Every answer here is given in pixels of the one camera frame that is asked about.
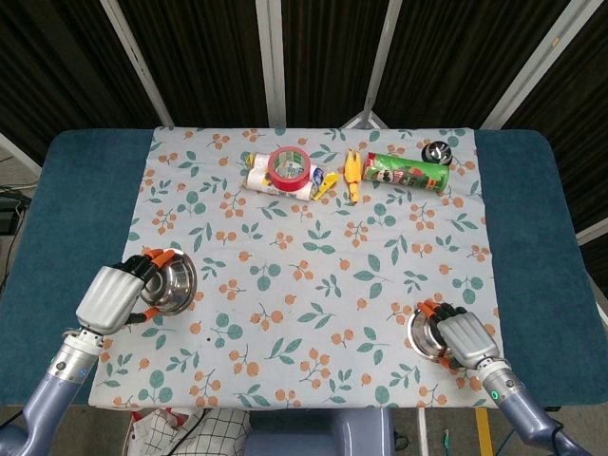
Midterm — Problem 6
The yellow rubber chicken toy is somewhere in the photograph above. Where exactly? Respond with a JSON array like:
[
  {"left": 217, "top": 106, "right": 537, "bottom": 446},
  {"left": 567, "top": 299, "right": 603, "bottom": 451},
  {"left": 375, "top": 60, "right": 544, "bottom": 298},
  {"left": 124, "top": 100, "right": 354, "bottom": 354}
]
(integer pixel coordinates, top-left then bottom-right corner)
[{"left": 343, "top": 148, "right": 365, "bottom": 207}]

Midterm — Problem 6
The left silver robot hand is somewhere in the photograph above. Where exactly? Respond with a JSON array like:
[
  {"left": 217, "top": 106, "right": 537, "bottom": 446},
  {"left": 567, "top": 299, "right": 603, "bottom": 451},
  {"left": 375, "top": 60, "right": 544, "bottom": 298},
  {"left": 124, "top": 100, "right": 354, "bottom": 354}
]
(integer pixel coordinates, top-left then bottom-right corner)
[{"left": 75, "top": 246, "right": 178, "bottom": 336}]

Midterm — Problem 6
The teal table cover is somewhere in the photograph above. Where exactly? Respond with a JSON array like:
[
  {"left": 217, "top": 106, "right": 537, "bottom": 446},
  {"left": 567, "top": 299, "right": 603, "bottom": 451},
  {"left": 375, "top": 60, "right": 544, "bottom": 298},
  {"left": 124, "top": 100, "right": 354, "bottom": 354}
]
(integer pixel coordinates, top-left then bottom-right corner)
[{"left": 0, "top": 128, "right": 608, "bottom": 409}]

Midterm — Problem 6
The small metal bowl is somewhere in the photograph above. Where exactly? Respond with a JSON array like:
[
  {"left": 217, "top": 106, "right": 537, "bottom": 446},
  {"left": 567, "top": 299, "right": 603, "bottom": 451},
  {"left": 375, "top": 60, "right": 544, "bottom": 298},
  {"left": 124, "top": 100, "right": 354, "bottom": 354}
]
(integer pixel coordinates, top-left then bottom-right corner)
[
  {"left": 139, "top": 249, "right": 199, "bottom": 318},
  {"left": 407, "top": 308, "right": 452, "bottom": 365}
]

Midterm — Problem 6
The black power box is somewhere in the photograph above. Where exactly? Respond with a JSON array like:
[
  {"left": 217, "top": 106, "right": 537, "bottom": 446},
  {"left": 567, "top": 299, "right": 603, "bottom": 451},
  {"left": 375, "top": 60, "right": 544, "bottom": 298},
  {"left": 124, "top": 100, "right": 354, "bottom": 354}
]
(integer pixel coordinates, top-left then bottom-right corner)
[{"left": 0, "top": 187, "right": 29, "bottom": 235}]

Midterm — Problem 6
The red white plastic bag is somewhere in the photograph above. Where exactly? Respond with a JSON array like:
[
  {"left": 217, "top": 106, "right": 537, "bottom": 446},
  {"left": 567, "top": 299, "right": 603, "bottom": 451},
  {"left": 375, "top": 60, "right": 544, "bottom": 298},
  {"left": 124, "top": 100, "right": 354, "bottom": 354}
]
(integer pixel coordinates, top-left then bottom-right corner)
[{"left": 130, "top": 407, "right": 191, "bottom": 428}]

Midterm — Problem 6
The red tape roll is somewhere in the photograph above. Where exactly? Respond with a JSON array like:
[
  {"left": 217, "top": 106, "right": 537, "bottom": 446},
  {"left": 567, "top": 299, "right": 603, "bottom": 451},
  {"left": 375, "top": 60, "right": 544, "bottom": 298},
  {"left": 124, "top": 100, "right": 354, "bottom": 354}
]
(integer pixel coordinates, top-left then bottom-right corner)
[{"left": 266, "top": 146, "right": 311, "bottom": 193}]

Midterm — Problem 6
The silver tripod stand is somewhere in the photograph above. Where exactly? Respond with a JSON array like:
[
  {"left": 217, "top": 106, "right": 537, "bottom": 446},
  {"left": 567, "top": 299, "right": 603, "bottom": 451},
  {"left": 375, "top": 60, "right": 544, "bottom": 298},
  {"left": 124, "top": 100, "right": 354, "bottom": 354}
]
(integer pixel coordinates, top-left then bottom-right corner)
[{"left": 340, "top": 97, "right": 396, "bottom": 130}]

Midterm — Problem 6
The green chips can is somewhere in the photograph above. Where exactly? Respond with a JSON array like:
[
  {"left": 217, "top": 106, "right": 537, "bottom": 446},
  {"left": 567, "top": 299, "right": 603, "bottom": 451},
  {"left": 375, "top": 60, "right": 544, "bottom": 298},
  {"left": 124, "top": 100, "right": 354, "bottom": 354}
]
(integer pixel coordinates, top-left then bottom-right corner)
[{"left": 361, "top": 151, "right": 450, "bottom": 195}]

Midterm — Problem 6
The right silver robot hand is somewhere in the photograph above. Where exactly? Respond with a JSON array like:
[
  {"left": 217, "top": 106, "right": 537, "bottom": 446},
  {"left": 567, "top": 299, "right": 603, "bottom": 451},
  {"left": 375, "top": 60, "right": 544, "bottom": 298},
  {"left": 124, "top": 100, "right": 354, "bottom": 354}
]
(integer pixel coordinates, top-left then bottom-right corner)
[{"left": 416, "top": 299, "right": 503, "bottom": 371}]

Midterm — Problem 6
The yellow plastic clip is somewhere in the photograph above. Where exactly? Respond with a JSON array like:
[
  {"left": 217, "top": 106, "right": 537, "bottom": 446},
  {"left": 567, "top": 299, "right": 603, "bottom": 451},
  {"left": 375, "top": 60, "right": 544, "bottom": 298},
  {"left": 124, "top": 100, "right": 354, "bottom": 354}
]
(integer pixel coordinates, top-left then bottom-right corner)
[{"left": 313, "top": 172, "right": 339, "bottom": 200}]

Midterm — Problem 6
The floral tablecloth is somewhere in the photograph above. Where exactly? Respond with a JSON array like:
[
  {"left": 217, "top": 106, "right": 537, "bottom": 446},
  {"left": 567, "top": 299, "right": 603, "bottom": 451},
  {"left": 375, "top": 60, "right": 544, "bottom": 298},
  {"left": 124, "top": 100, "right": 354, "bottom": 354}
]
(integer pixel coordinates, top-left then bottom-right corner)
[{"left": 88, "top": 125, "right": 512, "bottom": 410}]

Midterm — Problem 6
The white partition frame post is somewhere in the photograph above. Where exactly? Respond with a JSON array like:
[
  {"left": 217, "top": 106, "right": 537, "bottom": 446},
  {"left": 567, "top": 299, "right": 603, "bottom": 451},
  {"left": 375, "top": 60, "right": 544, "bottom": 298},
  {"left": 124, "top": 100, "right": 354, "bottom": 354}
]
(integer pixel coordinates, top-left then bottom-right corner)
[
  {"left": 363, "top": 0, "right": 406, "bottom": 118},
  {"left": 479, "top": 0, "right": 588, "bottom": 130},
  {"left": 255, "top": 0, "right": 289, "bottom": 128},
  {"left": 100, "top": 0, "right": 175, "bottom": 128},
  {"left": 0, "top": 131, "right": 43, "bottom": 177},
  {"left": 576, "top": 220, "right": 608, "bottom": 246}
]

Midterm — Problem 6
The blue-grey robot torso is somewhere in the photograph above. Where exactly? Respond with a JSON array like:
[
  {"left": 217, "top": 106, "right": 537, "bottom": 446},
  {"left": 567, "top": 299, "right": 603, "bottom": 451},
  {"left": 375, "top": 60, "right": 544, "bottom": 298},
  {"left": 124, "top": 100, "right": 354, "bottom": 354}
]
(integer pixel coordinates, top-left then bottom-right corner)
[{"left": 244, "top": 408, "right": 395, "bottom": 456}]

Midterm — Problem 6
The white bag rolls pack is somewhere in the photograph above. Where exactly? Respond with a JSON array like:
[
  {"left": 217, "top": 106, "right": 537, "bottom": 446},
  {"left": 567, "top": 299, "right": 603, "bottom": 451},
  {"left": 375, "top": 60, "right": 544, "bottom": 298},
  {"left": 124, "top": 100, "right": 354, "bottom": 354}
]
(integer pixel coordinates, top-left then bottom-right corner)
[{"left": 241, "top": 151, "right": 329, "bottom": 203}]

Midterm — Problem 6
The white black checkered bag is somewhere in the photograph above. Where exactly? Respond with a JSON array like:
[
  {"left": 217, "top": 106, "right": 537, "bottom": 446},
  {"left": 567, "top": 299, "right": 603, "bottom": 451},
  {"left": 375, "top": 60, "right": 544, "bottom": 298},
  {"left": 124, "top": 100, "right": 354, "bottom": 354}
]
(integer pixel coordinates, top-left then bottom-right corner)
[{"left": 123, "top": 407, "right": 253, "bottom": 456}]

